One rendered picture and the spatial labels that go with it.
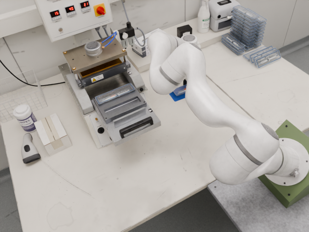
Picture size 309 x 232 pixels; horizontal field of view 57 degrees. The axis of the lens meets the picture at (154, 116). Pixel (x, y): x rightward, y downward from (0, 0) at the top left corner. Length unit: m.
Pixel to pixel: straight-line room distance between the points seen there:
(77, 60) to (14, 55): 0.58
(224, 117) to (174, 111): 0.69
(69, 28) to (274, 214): 1.24
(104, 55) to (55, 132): 0.45
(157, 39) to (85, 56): 0.44
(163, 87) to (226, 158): 0.35
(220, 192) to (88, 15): 1.03
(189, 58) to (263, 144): 0.37
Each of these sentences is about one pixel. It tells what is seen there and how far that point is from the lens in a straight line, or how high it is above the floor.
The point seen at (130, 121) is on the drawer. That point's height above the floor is 0.97.
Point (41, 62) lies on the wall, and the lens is 1.96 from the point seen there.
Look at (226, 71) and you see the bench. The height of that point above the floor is 0.75.
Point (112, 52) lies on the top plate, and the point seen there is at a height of 1.11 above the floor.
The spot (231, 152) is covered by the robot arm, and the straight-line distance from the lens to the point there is 0.89.
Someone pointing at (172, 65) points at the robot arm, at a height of 1.27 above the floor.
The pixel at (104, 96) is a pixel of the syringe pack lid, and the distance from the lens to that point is 1.34.
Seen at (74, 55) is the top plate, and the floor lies 1.11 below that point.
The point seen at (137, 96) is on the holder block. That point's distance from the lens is 1.32.
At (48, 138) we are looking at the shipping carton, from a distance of 1.48.
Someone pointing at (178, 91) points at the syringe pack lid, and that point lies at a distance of 1.65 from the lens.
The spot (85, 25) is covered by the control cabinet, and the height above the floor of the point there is 1.19.
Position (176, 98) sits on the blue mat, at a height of 0.75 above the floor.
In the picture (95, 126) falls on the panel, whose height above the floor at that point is 0.86.
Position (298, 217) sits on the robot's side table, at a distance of 1.32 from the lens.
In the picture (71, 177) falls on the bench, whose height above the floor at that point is 0.75.
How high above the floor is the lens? 1.89
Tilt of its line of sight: 47 degrees down
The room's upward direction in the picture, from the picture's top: 7 degrees counter-clockwise
